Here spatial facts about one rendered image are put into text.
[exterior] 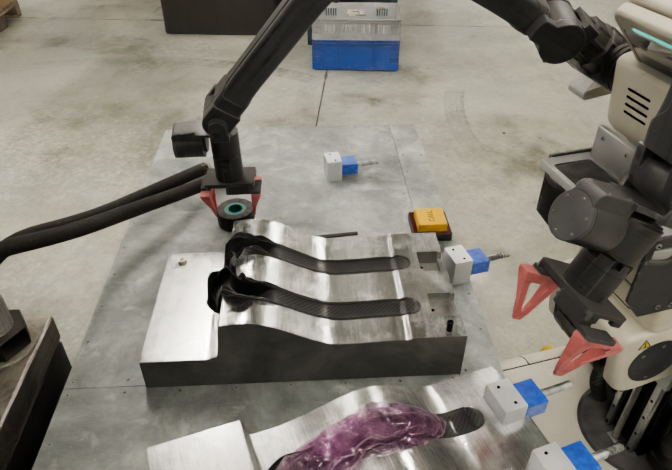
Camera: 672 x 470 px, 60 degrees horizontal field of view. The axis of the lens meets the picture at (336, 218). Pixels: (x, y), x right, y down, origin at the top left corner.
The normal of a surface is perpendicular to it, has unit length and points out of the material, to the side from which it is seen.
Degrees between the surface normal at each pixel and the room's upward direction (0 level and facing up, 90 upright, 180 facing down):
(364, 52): 91
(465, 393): 0
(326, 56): 90
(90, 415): 0
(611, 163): 90
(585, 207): 63
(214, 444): 0
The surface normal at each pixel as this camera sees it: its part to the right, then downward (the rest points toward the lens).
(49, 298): 0.00, -0.81
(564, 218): -0.86, -0.22
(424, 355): 0.05, 0.58
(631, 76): -0.95, 0.27
